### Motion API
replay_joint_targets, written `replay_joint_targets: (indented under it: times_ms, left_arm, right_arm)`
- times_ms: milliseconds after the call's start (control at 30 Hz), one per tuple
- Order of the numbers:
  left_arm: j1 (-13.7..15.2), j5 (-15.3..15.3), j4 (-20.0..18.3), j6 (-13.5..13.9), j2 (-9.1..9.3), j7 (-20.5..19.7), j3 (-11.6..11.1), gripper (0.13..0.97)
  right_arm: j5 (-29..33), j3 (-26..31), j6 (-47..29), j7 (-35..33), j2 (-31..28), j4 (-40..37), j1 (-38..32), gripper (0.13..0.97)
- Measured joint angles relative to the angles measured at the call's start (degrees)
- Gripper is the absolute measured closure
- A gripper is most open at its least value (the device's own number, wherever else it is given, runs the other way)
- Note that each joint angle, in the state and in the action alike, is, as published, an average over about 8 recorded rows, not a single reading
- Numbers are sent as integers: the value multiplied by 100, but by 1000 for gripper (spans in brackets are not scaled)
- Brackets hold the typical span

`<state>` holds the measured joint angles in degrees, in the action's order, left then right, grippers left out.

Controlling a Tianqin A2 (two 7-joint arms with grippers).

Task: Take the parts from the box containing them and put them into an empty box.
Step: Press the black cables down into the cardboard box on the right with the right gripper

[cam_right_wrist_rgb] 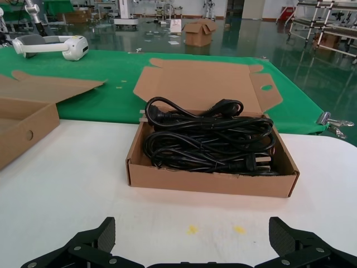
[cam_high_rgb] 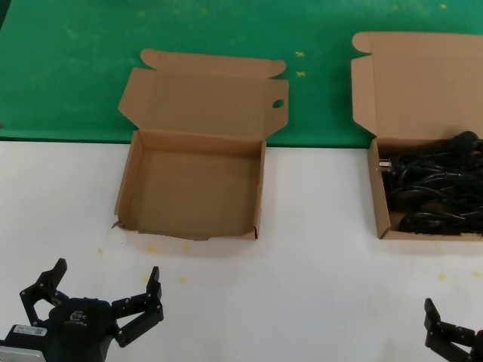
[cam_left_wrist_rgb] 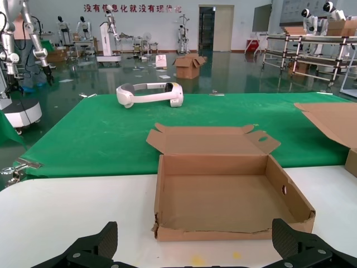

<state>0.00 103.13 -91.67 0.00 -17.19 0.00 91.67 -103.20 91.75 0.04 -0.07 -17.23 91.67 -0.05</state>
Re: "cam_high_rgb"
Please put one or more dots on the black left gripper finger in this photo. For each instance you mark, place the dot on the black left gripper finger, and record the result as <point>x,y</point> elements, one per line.
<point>151,305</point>
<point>41,283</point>

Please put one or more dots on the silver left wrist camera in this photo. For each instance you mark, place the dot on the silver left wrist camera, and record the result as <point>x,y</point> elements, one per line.
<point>22,350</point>

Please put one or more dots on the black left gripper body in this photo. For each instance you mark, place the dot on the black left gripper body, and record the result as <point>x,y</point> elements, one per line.
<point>75,332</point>

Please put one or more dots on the green table mat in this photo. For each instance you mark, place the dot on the green table mat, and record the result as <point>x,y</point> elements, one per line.
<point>75,75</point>

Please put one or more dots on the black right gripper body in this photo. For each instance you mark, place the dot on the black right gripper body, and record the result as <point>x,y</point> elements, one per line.
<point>480,347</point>

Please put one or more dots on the cardboard box with round hole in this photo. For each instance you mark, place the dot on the cardboard box with round hole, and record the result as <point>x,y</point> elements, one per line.
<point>207,98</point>

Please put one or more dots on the plain open cardboard box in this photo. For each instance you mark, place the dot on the plain open cardboard box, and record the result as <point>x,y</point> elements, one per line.
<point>415,94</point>

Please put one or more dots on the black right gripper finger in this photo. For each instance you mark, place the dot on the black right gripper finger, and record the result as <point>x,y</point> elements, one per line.
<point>449,335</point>

